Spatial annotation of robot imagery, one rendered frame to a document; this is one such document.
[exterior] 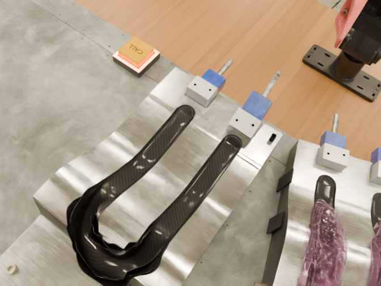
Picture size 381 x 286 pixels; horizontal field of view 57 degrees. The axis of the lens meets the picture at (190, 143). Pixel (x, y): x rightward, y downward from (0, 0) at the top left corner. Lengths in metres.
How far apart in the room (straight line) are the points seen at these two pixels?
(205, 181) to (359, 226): 0.29
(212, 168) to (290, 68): 0.39
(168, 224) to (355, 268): 0.31
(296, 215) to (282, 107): 0.30
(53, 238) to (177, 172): 0.23
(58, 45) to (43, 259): 0.51
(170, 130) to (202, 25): 0.38
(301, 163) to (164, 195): 0.29
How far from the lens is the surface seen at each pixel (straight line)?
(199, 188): 0.63
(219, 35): 0.96
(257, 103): 0.66
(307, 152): 0.75
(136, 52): 0.85
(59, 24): 0.98
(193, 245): 0.56
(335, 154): 0.74
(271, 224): 0.70
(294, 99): 0.88
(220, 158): 0.66
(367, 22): 0.49
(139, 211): 0.57
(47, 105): 0.83
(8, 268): 0.65
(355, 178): 0.77
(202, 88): 0.69
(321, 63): 0.96
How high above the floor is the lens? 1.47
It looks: 62 degrees down
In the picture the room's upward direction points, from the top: 11 degrees clockwise
